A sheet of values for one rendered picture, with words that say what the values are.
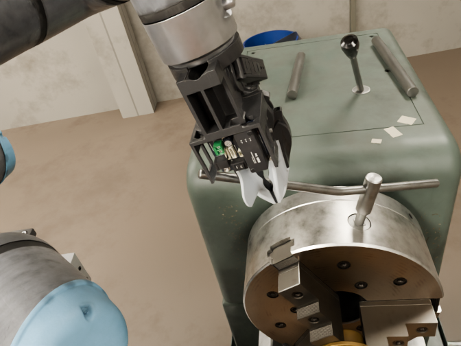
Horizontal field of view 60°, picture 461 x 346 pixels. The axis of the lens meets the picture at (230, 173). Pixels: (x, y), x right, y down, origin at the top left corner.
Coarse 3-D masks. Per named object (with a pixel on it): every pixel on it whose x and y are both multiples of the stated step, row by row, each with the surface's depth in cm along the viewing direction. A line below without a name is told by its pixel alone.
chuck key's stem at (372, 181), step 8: (368, 176) 53; (376, 176) 53; (368, 184) 53; (376, 184) 52; (368, 192) 53; (376, 192) 53; (360, 200) 55; (368, 200) 54; (360, 208) 55; (368, 208) 55; (360, 216) 57; (360, 224) 58
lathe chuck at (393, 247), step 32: (288, 224) 62; (320, 224) 59; (384, 224) 59; (256, 256) 64; (320, 256) 57; (352, 256) 56; (384, 256) 56; (416, 256) 57; (256, 288) 64; (352, 288) 61; (384, 288) 60; (416, 288) 60; (256, 320) 69; (288, 320) 68; (352, 320) 67
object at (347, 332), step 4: (344, 332) 58; (348, 332) 58; (352, 332) 58; (356, 332) 59; (344, 336) 58; (348, 336) 58; (352, 336) 58; (356, 336) 58; (360, 336) 59; (344, 340) 57; (348, 340) 57; (352, 340) 57; (356, 340) 58; (360, 340) 58; (328, 344) 56; (332, 344) 56; (336, 344) 56; (340, 344) 56; (344, 344) 55; (348, 344) 55; (352, 344) 55; (356, 344) 55; (360, 344) 55; (364, 344) 56
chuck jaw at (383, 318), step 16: (368, 304) 62; (384, 304) 62; (400, 304) 61; (416, 304) 61; (432, 304) 62; (368, 320) 60; (384, 320) 60; (400, 320) 59; (416, 320) 59; (432, 320) 58; (368, 336) 58; (384, 336) 58; (400, 336) 57; (416, 336) 60
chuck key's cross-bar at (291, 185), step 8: (200, 176) 47; (216, 176) 48; (224, 176) 48; (232, 176) 48; (288, 184) 51; (296, 184) 51; (304, 184) 51; (312, 184) 52; (384, 184) 54; (392, 184) 54; (400, 184) 54; (408, 184) 54; (416, 184) 54; (424, 184) 55; (432, 184) 55; (312, 192) 52; (320, 192) 52; (328, 192) 52; (336, 192) 53; (344, 192) 53; (352, 192) 53; (360, 192) 53
